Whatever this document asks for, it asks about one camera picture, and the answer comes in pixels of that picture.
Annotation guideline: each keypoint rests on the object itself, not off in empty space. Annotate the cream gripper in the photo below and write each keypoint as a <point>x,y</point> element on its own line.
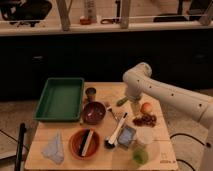
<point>135,106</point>

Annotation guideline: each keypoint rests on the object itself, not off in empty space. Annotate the green pepper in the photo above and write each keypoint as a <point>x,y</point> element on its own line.
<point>121,101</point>

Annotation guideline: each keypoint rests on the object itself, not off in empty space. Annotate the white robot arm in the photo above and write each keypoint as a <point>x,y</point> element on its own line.
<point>198,106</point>

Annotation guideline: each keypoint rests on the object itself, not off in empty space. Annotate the small metal cup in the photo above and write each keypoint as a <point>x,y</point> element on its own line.
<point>91,94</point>

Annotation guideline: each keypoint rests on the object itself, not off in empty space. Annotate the red grapes bunch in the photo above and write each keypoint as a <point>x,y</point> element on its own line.
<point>145,120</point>

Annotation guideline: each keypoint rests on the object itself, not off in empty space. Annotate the metal fork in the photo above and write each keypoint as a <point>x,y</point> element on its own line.
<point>109,108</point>

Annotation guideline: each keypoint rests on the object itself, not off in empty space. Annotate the clear plastic lid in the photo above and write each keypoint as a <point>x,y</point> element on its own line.
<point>145,139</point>

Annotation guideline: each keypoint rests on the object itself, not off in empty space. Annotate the blue sponge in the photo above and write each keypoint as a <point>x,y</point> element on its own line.
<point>126,136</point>

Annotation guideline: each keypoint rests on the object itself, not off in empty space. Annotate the dark red bowl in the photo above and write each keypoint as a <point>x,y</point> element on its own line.
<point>93,113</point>

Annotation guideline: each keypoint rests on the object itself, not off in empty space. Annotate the black and white brush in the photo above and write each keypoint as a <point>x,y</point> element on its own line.
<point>111,141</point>

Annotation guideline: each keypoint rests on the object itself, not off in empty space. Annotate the black and cream block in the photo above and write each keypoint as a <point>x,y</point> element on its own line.
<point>85,142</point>

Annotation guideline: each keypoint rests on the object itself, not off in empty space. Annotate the orange plate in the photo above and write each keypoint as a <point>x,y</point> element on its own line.
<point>76,140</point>

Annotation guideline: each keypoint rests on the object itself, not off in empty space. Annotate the green plastic tray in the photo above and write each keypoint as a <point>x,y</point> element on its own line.
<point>61,100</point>

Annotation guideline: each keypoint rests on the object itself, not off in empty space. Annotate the light blue cloth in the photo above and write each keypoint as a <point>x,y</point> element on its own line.
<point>54,149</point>

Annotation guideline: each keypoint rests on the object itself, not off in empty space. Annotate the red object on shelf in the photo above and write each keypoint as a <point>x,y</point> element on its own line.
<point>84,21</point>

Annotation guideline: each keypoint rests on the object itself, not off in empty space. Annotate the black pole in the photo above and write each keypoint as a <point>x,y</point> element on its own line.
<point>18,160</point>

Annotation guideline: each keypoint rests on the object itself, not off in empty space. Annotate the black office chair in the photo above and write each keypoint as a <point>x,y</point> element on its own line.
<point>30,12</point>

